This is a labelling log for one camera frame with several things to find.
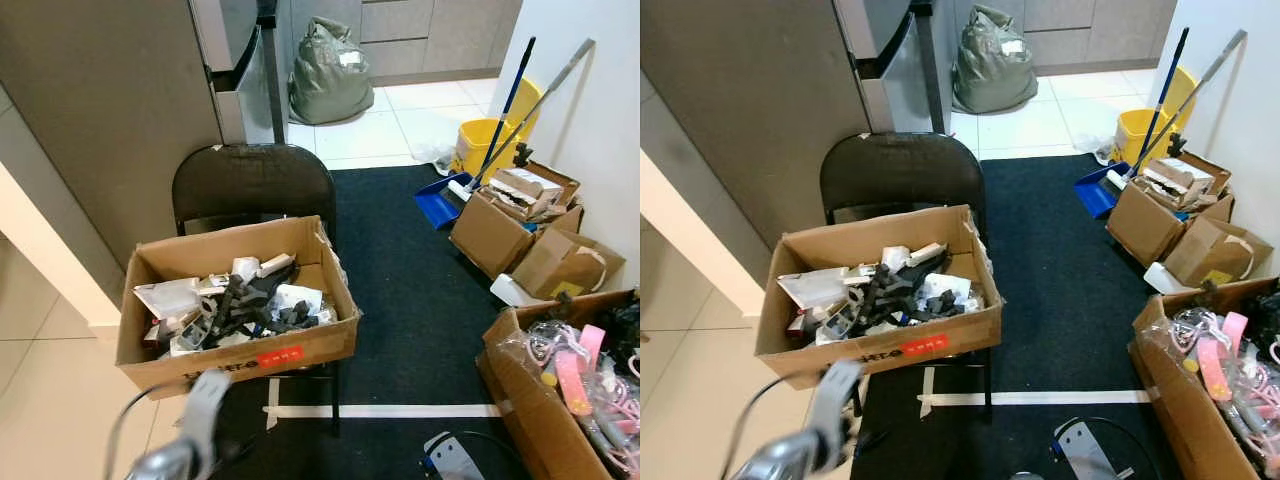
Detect grey-green rubbish bag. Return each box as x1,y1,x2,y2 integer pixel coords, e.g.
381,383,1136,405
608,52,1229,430
952,5,1040,114
288,17,376,126

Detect small closed cardboard box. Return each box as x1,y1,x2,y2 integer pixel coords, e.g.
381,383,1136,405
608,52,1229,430
1165,217,1275,290
512,228,627,302

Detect flat white box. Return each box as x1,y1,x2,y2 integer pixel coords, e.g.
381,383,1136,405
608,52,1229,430
1143,262,1198,297
490,273,547,309

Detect open cardboard box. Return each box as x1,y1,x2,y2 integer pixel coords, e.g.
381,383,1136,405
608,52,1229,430
1107,150,1235,267
448,160,585,280

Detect grey refrigerator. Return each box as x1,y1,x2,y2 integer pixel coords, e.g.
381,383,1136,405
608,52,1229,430
0,0,289,271
640,0,949,251

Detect yellow mop bucket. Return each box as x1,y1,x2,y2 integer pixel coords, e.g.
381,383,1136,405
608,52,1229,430
1112,65,1200,166
452,80,547,179

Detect blue dustpan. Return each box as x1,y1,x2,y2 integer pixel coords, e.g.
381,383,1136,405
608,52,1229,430
1075,160,1133,220
415,172,473,232

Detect large taped cardboard box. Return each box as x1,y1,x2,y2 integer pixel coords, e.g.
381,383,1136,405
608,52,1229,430
477,290,641,480
1130,277,1280,480

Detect dark carpet runner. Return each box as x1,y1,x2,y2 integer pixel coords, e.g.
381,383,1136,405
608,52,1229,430
850,153,1280,480
205,163,641,480

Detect cardboard box with red label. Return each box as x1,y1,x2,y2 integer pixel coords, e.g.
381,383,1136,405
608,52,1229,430
115,215,362,400
755,205,1005,391

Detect black plastic part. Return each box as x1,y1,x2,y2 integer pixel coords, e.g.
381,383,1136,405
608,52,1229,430
845,255,966,336
200,268,321,349

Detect black folding chair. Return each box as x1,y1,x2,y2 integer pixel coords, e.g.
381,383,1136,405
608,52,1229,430
820,132,994,423
172,143,343,438

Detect grey kitchen cabinets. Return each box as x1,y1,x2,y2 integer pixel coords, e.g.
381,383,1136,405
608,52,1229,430
290,0,523,81
950,0,1179,71

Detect white floor tape line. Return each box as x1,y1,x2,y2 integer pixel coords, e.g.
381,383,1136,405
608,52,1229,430
918,368,1153,419
265,378,503,431

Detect pink strap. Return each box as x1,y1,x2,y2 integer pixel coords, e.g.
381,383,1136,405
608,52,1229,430
1195,311,1252,402
553,324,609,417

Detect grey broom handle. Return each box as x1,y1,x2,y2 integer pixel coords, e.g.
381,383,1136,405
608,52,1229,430
448,38,597,201
1108,28,1249,189

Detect blue mop handle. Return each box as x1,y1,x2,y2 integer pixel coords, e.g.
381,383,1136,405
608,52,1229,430
476,37,537,189
1135,27,1191,176

